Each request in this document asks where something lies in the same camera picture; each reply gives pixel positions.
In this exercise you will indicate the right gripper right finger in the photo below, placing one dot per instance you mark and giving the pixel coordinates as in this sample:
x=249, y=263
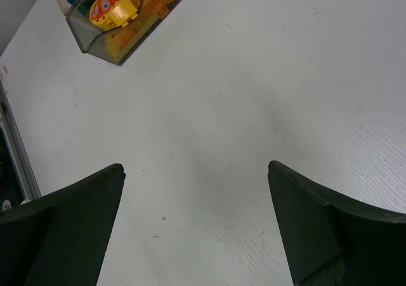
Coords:
x=332, y=239

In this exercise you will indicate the grey transparent container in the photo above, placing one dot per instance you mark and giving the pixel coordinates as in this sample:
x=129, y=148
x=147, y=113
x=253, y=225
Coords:
x=113, y=29

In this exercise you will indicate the yellow lego brick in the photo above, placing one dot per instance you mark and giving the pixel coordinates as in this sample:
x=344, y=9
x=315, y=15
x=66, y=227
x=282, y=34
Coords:
x=121, y=14

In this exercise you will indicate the yellow butterfly print lego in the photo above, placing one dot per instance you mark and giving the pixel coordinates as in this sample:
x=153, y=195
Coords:
x=106, y=14

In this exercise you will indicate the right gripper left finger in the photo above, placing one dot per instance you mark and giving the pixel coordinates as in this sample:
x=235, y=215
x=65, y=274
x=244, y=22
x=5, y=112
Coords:
x=62, y=237

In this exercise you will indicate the aluminium front rail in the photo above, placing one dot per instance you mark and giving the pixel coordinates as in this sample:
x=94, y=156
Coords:
x=18, y=182

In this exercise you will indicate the yellow long lego plate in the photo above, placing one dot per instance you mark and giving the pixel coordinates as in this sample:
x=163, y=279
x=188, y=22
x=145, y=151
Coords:
x=121, y=41

